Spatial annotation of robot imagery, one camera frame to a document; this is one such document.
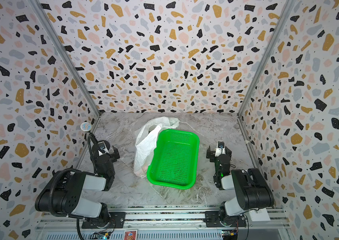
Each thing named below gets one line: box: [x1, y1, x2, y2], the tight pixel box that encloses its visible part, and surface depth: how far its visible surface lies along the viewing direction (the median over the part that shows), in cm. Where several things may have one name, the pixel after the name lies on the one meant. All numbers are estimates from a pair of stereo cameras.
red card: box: [123, 229, 138, 240], surface depth 70 cm
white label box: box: [248, 208, 271, 222], surface depth 73 cm
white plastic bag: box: [134, 116, 180, 178], surface depth 72 cm
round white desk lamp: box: [80, 121, 92, 132], surface depth 80 cm
